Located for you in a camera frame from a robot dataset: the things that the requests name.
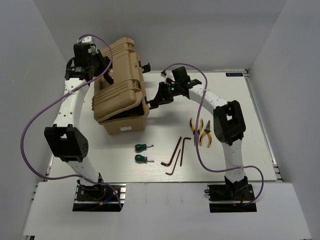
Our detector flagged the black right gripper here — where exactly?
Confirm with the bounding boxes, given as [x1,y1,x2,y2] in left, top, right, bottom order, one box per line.
[152,82,181,107]

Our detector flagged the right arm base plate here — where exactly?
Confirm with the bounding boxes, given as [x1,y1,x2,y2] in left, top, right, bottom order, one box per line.
[204,184,257,213]

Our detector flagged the brown hex key with bend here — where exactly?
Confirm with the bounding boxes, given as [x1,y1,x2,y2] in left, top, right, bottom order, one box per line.
[179,137,191,167]

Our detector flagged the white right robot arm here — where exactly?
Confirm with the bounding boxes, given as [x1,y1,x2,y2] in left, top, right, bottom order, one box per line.
[148,66,248,200]

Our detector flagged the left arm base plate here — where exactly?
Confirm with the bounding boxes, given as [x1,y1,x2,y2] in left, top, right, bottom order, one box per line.
[72,183,126,212]

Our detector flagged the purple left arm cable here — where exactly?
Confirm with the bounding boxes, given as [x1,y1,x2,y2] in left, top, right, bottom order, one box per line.
[20,33,123,211]

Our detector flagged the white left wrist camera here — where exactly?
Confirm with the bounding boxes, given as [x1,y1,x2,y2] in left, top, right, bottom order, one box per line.
[80,35,93,44]

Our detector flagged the tan plastic toolbox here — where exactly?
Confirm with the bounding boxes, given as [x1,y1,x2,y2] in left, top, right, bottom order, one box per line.
[91,37,151,135]

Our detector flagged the short brown hex key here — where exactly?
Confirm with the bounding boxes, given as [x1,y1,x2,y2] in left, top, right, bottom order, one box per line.
[165,149,182,176]

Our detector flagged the yellow black pliers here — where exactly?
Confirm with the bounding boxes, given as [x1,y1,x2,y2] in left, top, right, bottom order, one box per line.
[199,120,212,148]
[189,117,204,147]

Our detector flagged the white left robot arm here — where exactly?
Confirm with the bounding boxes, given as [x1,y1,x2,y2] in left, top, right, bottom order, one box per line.
[44,40,110,200]

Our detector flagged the green stubby screwdriver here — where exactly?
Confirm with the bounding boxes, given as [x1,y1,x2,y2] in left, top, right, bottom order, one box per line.
[134,144,154,153]
[134,154,155,163]

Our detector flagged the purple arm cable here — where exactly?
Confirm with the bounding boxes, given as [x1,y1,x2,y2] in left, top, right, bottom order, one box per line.
[163,62,265,206]
[20,33,123,211]

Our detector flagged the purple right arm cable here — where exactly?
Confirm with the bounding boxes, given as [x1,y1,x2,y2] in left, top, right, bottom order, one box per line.
[163,62,265,206]

